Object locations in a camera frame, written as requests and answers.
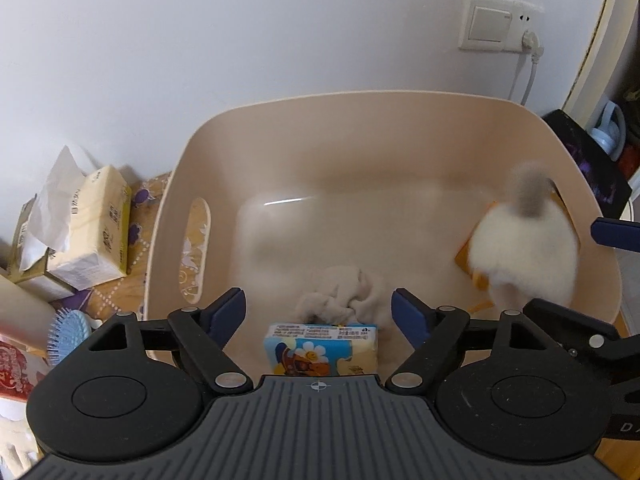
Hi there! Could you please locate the beige fluffy cloth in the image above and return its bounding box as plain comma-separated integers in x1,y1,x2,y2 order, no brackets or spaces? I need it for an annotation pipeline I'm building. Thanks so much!
295,265,388,326

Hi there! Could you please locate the red packet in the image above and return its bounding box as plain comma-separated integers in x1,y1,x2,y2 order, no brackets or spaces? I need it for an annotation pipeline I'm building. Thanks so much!
0,340,53,403

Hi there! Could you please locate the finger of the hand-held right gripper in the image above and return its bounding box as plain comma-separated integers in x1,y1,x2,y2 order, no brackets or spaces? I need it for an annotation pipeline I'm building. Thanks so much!
522,299,621,350
590,217,640,252

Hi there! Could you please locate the white fluffy plush toy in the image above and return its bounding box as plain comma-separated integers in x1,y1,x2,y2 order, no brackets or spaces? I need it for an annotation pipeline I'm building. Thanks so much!
470,160,581,311

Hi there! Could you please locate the white power plug cable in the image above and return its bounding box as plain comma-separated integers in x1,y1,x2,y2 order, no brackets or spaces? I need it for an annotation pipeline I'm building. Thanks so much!
520,30,546,107

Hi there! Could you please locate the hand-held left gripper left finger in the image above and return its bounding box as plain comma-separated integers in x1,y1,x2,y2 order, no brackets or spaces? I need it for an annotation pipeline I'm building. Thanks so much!
89,287,253,395

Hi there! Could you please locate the white wall switch socket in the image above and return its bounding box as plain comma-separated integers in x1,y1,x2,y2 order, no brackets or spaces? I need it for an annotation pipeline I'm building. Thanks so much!
459,0,543,53

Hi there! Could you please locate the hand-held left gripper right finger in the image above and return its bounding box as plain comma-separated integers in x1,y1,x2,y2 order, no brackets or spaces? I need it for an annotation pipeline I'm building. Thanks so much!
387,287,551,395

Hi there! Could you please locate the light blue plastic container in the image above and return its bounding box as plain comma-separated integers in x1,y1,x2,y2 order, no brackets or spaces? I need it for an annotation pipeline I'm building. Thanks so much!
590,101,630,161

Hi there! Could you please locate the yellow tissue pack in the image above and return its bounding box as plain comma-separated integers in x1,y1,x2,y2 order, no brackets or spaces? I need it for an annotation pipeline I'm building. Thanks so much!
22,146,133,291

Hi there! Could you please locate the olive cardboard tissue box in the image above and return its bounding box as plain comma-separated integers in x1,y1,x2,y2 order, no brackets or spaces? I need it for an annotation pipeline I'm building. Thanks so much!
7,195,53,283

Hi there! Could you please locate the blue hairbrush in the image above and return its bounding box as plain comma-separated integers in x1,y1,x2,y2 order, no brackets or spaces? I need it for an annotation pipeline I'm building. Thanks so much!
47,308,103,366

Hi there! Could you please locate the white box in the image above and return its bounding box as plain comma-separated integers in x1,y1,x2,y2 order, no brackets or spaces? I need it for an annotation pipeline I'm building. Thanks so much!
17,267,78,303

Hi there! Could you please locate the white door frame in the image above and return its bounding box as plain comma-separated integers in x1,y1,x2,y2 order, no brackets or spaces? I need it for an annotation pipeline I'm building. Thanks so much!
560,0,640,116

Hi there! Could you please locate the beige plastic basket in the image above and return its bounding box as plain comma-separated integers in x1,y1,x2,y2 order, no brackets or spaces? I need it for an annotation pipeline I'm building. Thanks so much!
140,91,623,366

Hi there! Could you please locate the cartoon print tissue pack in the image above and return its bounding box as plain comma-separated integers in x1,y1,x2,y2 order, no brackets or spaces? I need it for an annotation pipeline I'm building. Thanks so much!
263,322,379,377

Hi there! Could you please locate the black bag with purple print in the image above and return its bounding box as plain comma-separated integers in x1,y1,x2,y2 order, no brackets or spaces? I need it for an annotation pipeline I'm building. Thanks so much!
542,109,633,221

